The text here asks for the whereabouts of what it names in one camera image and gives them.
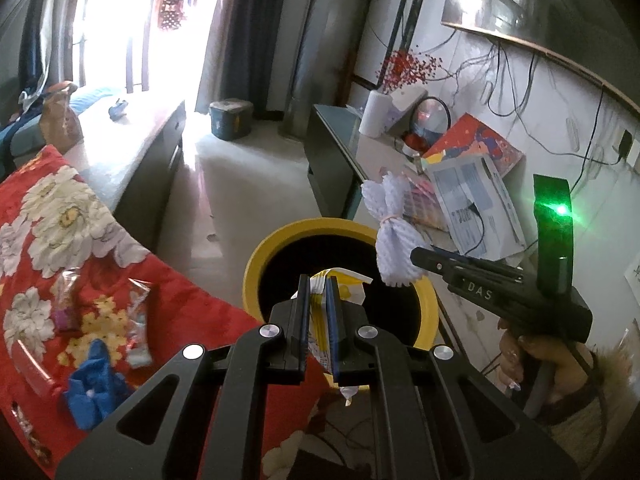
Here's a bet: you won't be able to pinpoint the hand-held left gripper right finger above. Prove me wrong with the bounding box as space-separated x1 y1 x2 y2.
324 275 583 480

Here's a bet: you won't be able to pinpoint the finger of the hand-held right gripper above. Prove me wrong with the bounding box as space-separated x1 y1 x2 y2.
410 246 524 287

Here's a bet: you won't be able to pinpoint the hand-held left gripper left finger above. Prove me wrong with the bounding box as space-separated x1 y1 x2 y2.
55 274 313 480

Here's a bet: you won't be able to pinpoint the white yellow plastic wrapper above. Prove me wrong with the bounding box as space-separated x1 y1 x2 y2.
307 267 375 403

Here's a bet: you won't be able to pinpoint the yellow black waste bin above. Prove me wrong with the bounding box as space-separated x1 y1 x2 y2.
242 217 441 391

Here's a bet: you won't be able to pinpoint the white foam fruit net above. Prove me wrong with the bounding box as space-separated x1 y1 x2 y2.
360 172 427 289

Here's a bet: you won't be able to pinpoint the purple clear candy wrapper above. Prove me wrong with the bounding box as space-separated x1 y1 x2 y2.
52 269 82 337

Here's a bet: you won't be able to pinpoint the person's right forearm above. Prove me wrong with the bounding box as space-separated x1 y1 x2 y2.
542 345 637 443

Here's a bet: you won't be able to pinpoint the person's right hand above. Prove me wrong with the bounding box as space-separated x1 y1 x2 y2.
497 330 602 402

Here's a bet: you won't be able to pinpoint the printed paper sheets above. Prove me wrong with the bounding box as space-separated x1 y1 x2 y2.
424 154 527 257

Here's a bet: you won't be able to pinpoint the pink packet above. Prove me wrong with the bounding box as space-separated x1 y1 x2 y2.
399 179 452 232

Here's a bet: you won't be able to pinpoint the colourful book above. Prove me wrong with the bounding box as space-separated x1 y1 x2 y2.
421 112 527 179

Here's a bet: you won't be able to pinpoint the round mirror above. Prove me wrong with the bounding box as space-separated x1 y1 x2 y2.
406 97 454 147

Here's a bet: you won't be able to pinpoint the dark television cabinet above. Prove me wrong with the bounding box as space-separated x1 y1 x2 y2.
304 103 506 351

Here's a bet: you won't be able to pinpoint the paper towel roll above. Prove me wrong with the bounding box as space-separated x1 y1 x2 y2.
358 90 391 139

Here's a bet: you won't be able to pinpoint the red berry branches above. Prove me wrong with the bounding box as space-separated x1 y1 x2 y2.
376 49 447 94

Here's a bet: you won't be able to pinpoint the teal storage box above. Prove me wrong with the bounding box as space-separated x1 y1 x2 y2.
208 98 254 140

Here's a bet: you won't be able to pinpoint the dark coffee table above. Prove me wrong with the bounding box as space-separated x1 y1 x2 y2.
75 97 189 257

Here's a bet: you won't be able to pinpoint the grey standing air conditioner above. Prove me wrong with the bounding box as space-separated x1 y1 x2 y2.
279 0 362 139

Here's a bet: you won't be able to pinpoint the red floral blanket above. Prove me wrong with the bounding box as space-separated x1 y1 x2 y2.
0 145 328 480

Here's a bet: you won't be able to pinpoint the dark grey curtain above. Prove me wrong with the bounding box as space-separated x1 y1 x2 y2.
196 0 297 125

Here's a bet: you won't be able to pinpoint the brown snack stick wrapper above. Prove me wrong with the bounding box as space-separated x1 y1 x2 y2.
9 404 52 467

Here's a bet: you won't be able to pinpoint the blue floral sofa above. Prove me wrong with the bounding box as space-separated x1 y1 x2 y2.
0 85 121 173

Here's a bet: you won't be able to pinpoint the glass balcony door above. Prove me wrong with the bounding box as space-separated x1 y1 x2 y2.
70 0 232 97

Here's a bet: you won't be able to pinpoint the dark blue curtain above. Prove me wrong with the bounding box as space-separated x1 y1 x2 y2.
0 0 68 98

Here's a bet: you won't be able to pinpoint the black wall cables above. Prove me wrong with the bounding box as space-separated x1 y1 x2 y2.
447 25 640 241

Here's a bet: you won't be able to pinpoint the black picture frame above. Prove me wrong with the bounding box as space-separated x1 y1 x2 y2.
349 0 407 94

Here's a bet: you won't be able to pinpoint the wall television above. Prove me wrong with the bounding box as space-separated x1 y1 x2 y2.
441 0 640 108

